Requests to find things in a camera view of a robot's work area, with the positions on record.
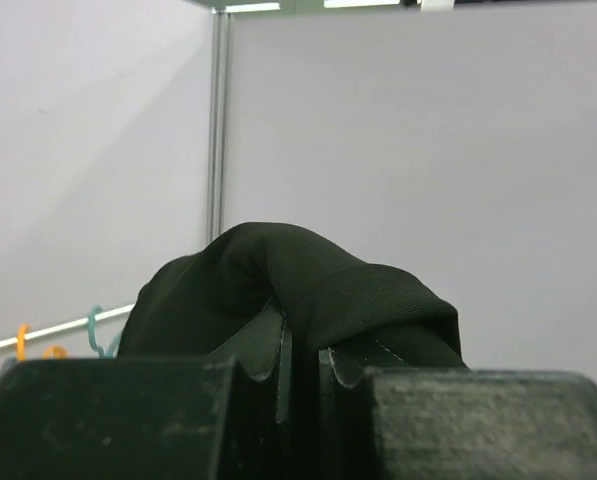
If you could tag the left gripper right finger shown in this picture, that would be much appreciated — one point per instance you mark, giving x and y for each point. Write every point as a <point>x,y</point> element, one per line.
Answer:
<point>383,420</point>

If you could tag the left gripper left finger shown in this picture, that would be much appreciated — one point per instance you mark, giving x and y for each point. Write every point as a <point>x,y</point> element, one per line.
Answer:
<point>222,416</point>

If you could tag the black trousers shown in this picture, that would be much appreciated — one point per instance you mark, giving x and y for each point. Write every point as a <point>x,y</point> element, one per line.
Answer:
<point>195,303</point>

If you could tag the orange plastic hanger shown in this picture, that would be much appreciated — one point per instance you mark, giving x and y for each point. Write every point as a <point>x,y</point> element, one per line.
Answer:
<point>41,341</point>

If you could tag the white metal clothes rack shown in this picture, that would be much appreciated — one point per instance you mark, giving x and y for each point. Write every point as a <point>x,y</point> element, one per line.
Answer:
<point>66,328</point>

